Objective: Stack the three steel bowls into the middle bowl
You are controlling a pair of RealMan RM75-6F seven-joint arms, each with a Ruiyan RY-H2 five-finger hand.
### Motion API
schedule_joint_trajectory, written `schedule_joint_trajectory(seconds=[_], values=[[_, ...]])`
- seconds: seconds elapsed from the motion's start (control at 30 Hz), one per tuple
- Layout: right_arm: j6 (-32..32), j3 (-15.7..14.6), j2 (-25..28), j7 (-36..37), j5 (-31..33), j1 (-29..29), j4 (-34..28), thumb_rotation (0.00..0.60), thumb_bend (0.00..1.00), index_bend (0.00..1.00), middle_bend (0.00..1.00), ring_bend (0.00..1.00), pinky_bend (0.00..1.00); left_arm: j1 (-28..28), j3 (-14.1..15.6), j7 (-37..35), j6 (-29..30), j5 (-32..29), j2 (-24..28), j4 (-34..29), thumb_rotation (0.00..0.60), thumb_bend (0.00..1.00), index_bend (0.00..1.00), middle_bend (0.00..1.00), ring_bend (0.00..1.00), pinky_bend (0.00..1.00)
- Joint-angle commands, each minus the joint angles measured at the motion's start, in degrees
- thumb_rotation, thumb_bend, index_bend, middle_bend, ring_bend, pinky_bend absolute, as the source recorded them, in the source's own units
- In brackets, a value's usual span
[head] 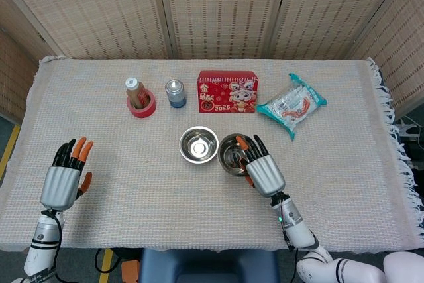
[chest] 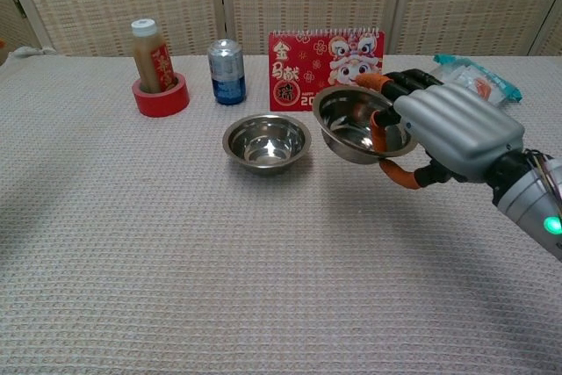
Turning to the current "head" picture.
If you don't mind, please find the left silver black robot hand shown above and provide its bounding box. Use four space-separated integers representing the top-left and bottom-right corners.
40 137 94 211

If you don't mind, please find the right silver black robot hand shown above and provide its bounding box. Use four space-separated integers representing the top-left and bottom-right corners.
235 134 286 198

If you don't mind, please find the metal bowl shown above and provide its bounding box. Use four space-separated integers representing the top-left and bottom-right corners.
179 125 220 164
217 133 258 178

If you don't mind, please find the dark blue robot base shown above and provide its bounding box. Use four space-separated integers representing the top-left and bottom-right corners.
138 248 281 283

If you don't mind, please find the teal clear snack packet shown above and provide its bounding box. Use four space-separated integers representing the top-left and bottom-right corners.
254 72 328 141

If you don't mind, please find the red 2026 desk calendar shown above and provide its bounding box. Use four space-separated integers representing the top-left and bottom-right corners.
197 70 258 114

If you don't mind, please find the beige woven tablecloth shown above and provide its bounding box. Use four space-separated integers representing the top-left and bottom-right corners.
0 56 424 253

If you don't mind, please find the orange floor object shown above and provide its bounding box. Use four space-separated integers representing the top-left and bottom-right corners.
121 259 140 283

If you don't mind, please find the red tape roll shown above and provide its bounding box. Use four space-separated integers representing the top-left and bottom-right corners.
127 89 157 119

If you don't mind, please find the juice bottle white cap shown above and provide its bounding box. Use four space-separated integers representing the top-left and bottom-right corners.
125 77 149 110

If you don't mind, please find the blue silver drink can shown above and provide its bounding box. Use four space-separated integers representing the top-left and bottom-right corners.
164 79 186 109

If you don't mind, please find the woven folding screen panel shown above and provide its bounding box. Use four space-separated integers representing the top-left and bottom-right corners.
270 0 415 60
347 0 424 118
0 0 178 60
0 0 64 121
157 0 292 60

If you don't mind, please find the black floor cable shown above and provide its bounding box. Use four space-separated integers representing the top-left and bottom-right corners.
94 248 115 274

